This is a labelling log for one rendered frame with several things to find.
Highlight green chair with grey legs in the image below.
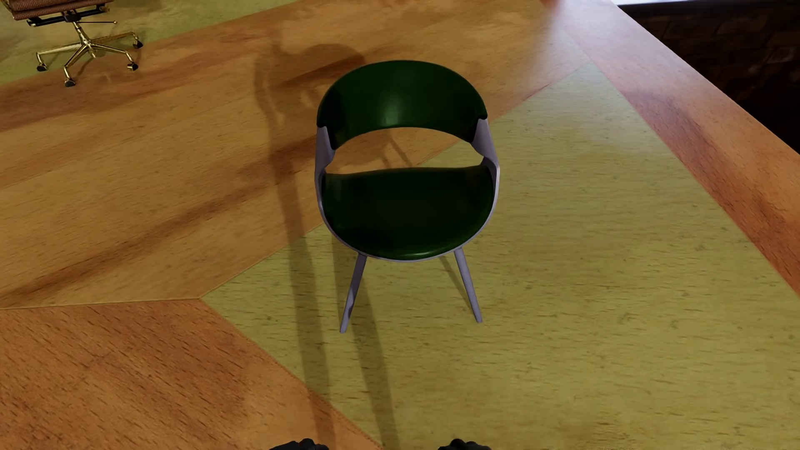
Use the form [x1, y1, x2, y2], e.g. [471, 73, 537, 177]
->
[314, 59, 501, 335]

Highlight brown office chair gold base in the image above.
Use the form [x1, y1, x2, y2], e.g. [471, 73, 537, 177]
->
[5, 0, 145, 88]

